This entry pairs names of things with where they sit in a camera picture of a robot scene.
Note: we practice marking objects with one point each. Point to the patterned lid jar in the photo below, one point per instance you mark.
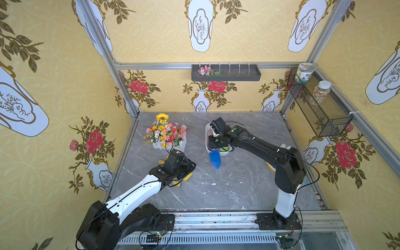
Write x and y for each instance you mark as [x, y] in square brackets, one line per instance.
[304, 72]

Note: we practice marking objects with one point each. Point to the clear white-lid jar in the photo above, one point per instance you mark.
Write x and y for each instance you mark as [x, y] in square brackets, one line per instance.
[320, 92]

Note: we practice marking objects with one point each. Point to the circuit board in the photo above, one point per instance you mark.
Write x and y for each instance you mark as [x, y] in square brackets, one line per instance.
[155, 237]
[285, 242]

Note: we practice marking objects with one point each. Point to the yellow shovel left pile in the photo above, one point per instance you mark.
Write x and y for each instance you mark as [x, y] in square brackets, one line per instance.
[186, 178]

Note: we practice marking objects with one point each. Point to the blue metal shovel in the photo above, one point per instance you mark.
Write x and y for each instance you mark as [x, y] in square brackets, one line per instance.
[215, 159]

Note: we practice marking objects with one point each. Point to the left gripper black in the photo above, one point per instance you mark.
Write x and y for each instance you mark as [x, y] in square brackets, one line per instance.
[183, 169]

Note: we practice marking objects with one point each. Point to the grey wall shelf tray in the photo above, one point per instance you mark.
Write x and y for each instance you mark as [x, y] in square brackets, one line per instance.
[231, 72]

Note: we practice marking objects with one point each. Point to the white work glove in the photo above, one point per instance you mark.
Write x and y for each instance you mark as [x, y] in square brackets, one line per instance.
[273, 169]

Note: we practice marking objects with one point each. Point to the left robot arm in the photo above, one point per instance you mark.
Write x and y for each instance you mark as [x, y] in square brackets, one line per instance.
[105, 224]

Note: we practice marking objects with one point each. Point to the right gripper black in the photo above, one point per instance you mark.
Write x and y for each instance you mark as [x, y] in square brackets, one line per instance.
[217, 144]

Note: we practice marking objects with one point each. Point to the artificial flower basket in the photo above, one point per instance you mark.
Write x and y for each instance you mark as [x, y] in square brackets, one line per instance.
[164, 135]

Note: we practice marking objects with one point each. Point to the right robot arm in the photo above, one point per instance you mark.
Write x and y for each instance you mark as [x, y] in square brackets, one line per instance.
[290, 172]

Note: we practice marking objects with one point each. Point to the pink flowers in tray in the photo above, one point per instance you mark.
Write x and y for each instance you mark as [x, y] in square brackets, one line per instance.
[207, 71]

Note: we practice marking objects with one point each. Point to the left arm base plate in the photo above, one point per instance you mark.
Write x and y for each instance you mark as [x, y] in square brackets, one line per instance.
[164, 222]

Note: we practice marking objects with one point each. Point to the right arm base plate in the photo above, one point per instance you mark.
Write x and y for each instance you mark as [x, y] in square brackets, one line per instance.
[274, 221]

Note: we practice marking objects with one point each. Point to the left circuit board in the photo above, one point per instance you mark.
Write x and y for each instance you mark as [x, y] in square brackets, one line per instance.
[155, 237]

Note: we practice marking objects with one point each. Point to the black wire basket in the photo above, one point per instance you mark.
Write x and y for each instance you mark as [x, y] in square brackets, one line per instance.
[327, 116]

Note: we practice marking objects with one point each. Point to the right circuit board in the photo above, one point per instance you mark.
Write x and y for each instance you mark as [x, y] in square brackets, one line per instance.
[285, 242]

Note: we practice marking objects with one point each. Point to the white storage box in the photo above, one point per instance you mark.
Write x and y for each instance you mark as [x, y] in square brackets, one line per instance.
[210, 132]

